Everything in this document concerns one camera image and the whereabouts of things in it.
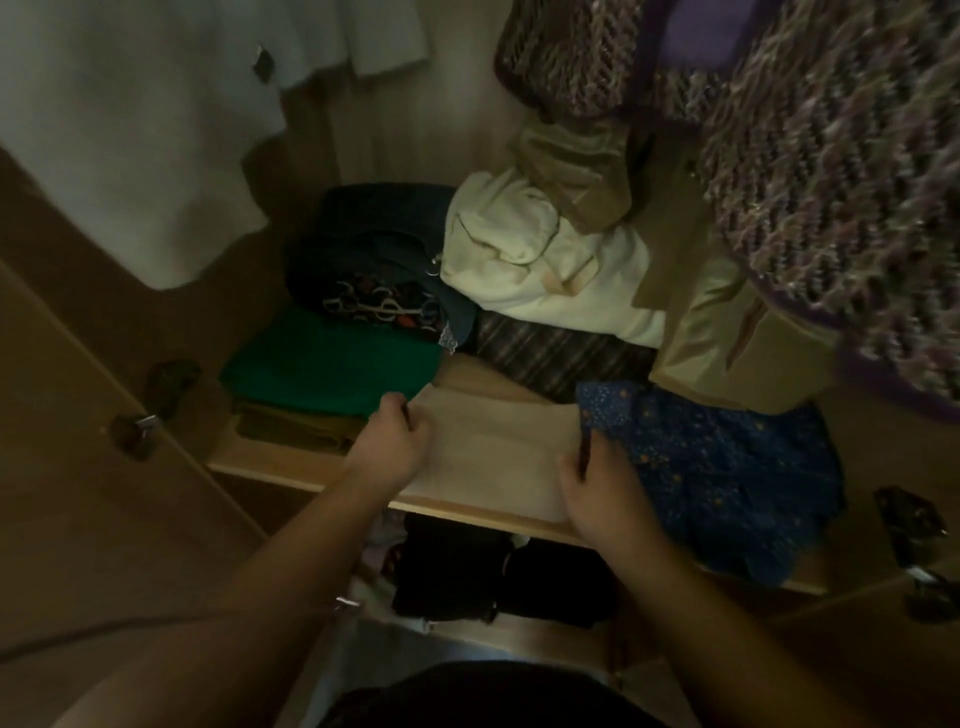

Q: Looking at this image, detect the black folded garment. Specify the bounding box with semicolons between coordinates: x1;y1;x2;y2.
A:
390;514;621;630

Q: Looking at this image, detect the olive brown folded garment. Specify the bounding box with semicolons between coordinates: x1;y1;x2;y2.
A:
231;400;370;456

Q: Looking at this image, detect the person's left hand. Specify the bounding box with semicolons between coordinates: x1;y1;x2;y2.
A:
344;391;435;499

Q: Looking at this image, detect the person's right hand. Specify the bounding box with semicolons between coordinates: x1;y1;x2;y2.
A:
555;430;666;558

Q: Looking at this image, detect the dark patterned garment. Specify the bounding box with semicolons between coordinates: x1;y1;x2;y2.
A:
322;274;451;339

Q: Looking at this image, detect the person's black shirt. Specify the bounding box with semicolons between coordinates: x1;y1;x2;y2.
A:
318;660;669;728

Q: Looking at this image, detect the metal door hinge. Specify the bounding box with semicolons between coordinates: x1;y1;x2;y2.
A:
873;486;960;625
109;358;204;462

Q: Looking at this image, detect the folded green garment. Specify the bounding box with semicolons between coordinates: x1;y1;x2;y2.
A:
219;306;444;418

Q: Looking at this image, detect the cream white garment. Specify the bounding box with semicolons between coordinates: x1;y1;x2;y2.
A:
439;169;669;351

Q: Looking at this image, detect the purple knitted hanging garment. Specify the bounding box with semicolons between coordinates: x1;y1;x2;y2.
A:
493;0;960;421

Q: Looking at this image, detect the blue floral garment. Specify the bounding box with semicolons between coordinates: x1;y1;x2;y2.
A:
576;379;849;588

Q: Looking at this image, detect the person's right forearm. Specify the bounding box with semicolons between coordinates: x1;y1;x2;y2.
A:
596;534;871;728

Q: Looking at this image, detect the tan hanging garment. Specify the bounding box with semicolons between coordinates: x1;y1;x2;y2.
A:
510;112;639;235

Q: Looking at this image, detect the shiny gold satin garment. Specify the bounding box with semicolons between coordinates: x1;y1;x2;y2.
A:
631;150;841;415

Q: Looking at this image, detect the wooden wardrobe door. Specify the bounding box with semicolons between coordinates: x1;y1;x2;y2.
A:
0;258;339;728

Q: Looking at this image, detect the beige cloth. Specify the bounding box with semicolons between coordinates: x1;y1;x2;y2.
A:
400;383;594;525

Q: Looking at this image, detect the wooden wardrobe shelf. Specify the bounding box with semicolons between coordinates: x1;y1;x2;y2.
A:
207;352;829;597

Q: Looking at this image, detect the person's left forearm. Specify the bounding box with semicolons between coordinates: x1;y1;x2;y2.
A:
52;469;400;728

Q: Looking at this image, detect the white hanging garment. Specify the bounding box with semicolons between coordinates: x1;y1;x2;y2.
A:
0;0;432;292

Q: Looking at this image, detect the plaid striped garment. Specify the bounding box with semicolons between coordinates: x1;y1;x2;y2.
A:
474;310;658;405

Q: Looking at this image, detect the dark navy folded garment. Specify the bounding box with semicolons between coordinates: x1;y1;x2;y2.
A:
285;183;478;340

